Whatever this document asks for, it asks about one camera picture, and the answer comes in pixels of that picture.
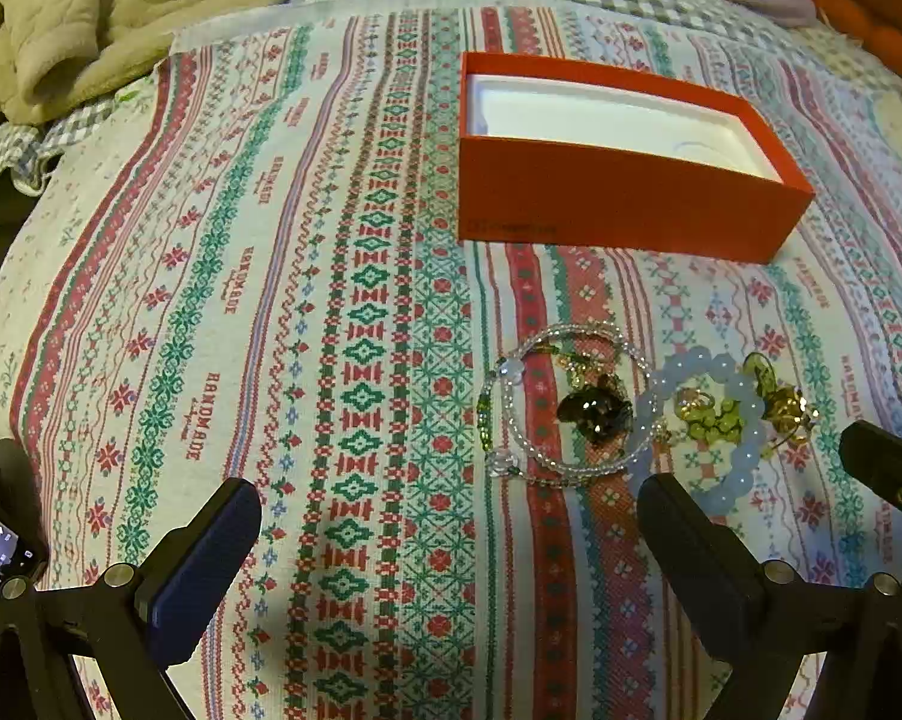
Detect gold green leaf ornament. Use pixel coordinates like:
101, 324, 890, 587
743, 351, 823, 458

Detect clear bead bracelet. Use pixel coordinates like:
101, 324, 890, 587
477, 326, 666, 485

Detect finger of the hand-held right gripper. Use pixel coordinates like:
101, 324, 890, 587
839, 420, 902, 522

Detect green bead earring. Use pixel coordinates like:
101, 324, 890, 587
676, 386, 744, 447

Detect pale blue bead bracelet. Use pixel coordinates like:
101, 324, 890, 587
631, 354, 768, 496

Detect patterned knit-print cloth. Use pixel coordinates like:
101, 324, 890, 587
0, 4, 902, 720

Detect red cardboard box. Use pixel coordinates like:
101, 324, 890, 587
457, 51, 810, 265

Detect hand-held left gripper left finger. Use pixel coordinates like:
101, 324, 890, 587
0, 476, 264, 720

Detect beige quilted blanket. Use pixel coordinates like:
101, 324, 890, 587
0, 0, 332, 125

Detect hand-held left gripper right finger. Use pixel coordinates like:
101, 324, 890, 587
637, 472, 902, 720

